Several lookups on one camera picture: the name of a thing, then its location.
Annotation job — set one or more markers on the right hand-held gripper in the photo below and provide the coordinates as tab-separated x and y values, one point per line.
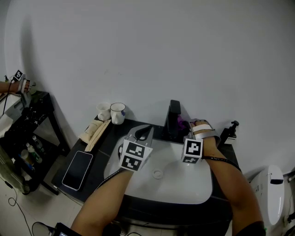
193	148

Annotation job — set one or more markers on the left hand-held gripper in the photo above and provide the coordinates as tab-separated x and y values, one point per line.
132	155

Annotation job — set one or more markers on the purple cloth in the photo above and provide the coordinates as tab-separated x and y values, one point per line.
183	122

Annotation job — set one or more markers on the black sink faucet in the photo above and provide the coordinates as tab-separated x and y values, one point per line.
171	122

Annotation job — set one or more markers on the another person's forearm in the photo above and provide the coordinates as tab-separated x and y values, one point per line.
8	87

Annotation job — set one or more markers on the person's right forearm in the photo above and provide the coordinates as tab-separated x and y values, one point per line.
230	184

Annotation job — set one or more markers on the person's left forearm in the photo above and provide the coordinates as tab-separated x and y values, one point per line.
103	202

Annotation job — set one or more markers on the metal sink drain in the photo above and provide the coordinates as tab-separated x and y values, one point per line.
157	174

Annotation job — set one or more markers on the white sink basin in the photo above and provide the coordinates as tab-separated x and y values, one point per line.
175	184

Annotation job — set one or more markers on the white mug with blue print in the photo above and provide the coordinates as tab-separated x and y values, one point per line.
117	114

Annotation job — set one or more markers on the beige paper packet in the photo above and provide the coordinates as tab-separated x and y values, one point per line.
98	136

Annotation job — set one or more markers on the plain white cup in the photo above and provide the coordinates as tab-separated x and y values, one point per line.
103	111

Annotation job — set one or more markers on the black vanity counter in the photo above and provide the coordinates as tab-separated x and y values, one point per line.
101	159

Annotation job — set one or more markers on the beige tube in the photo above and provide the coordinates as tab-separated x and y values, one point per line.
92	129

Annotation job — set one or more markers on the black smartphone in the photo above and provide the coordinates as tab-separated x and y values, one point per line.
77	170

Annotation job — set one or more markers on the white toilet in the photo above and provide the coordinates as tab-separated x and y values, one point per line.
269	196

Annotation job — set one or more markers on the clear plastic bottle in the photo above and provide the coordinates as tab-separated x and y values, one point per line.
39	144

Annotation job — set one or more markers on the clear bottle with green label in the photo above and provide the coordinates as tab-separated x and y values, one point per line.
34	153

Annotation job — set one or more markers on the black speckled shelf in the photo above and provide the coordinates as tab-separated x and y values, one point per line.
34	110

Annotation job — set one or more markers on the person's black sleeve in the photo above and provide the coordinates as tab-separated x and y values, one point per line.
251	229

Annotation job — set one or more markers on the round jar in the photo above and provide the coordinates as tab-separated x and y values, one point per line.
26	156

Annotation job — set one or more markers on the black device with screen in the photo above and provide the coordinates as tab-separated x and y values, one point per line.
64	230

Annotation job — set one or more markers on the grey ribbed bin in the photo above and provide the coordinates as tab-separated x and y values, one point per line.
10	171

